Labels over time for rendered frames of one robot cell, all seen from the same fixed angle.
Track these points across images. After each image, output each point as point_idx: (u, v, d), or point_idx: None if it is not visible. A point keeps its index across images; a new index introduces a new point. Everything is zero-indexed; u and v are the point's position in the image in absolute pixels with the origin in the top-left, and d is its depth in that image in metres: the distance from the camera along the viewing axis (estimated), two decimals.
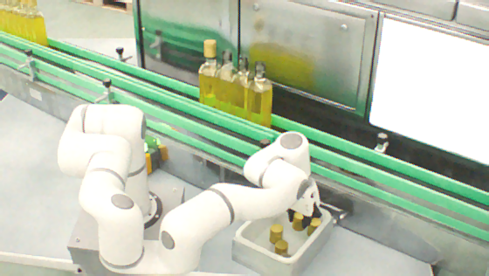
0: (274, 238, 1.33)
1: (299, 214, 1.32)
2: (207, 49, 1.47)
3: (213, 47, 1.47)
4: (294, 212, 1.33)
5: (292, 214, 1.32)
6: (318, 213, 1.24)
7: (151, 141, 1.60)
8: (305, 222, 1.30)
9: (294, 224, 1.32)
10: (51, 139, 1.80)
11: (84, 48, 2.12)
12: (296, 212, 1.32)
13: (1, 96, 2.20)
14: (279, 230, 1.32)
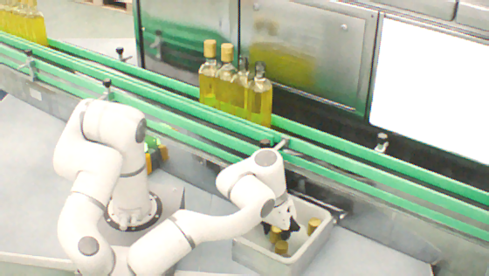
0: (274, 238, 1.33)
1: (226, 45, 1.45)
2: (207, 49, 1.47)
3: (213, 47, 1.47)
4: (223, 47, 1.44)
5: (267, 226, 1.34)
6: (296, 226, 1.25)
7: (151, 141, 1.60)
8: (284, 236, 1.31)
9: (230, 55, 1.45)
10: (51, 139, 1.80)
11: (84, 48, 2.12)
12: (224, 46, 1.44)
13: (1, 96, 2.20)
14: (279, 230, 1.32)
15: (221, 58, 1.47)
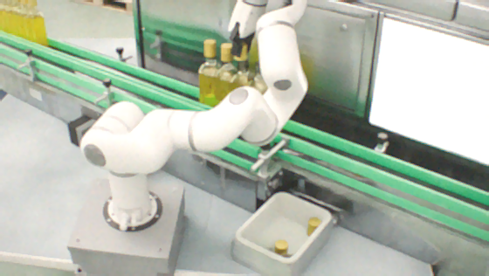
0: (246, 51, 1.41)
1: (226, 45, 1.45)
2: (207, 49, 1.47)
3: (213, 47, 1.47)
4: (223, 47, 1.44)
5: (239, 47, 1.39)
6: None
7: None
8: (249, 44, 1.41)
9: (230, 55, 1.45)
10: (51, 139, 1.80)
11: (84, 48, 2.12)
12: (224, 46, 1.44)
13: (1, 96, 2.20)
14: (244, 43, 1.41)
15: (221, 58, 1.47)
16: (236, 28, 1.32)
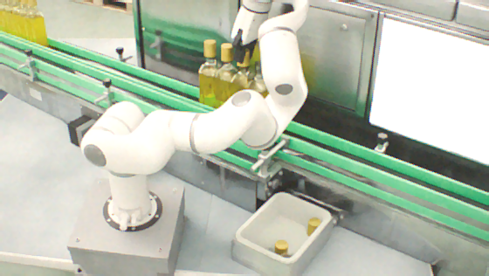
0: (249, 58, 1.43)
1: (226, 45, 1.45)
2: (207, 49, 1.47)
3: (213, 47, 1.47)
4: (223, 47, 1.44)
5: (242, 53, 1.41)
6: None
7: None
8: (251, 50, 1.44)
9: (230, 55, 1.45)
10: (51, 139, 1.80)
11: (84, 48, 2.12)
12: (224, 46, 1.44)
13: (1, 96, 2.20)
14: (246, 49, 1.43)
15: (221, 58, 1.47)
16: (238, 35, 1.34)
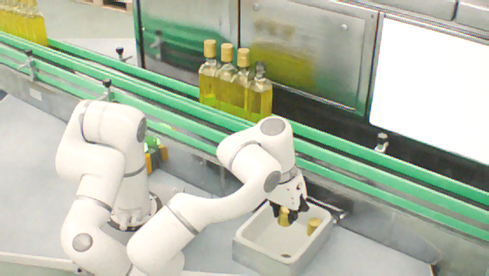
0: (249, 58, 1.43)
1: (226, 45, 1.45)
2: (207, 49, 1.47)
3: (213, 47, 1.47)
4: (223, 47, 1.44)
5: (278, 209, 1.22)
6: (305, 206, 1.14)
7: (151, 141, 1.60)
8: (291, 217, 1.19)
9: (230, 55, 1.45)
10: (51, 139, 1.80)
11: (84, 48, 2.12)
12: (224, 46, 1.44)
13: (1, 96, 2.20)
14: (246, 49, 1.43)
15: (221, 58, 1.47)
16: None
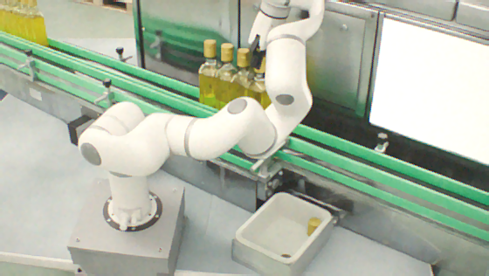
0: (249, 58, 1.43)
1: (226, 45, 1.45)
2: (207, 49, 1.47)
3: (213, 47, 1.47)
4: (223, 47, 1.44)
5: (259, 59, 1.38)
6: None
7: None
8: None
9: (230, 55, 1.45)
10: (51, 139, 1.80)
11: (84, 48, 2.12)
12: (224, 46, 1.44)
13: (1, 96, 2.20)
14: (246, 49, 1.43)
15: (221, 58, 1.47)
16: (256, 40, 1.31)
